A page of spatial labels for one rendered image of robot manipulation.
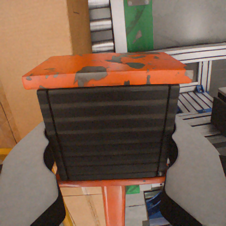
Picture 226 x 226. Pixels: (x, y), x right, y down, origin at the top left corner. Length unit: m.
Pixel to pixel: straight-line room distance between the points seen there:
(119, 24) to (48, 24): 0.39
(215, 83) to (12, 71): 1.26
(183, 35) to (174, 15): 0.17
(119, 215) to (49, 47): 0.33
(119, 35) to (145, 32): 0.63
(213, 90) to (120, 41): 0.89
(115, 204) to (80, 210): 1.38
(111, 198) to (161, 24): 1.29
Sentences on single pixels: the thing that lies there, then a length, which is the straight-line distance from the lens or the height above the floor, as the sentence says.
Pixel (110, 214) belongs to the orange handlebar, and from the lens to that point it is 0.19.
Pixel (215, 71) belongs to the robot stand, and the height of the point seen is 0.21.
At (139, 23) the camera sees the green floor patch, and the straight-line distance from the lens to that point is 1.33.
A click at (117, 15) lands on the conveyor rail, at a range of 0.72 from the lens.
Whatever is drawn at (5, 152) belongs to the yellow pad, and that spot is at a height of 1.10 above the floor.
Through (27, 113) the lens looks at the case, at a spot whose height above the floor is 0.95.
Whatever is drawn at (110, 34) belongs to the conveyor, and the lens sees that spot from 0.83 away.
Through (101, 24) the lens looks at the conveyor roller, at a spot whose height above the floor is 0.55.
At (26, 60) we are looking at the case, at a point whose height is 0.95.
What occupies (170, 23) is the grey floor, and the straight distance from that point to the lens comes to 1.39.
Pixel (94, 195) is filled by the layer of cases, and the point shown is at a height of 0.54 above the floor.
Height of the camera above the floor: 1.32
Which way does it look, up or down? 61 degrees down
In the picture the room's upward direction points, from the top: 177 degrees clockwise
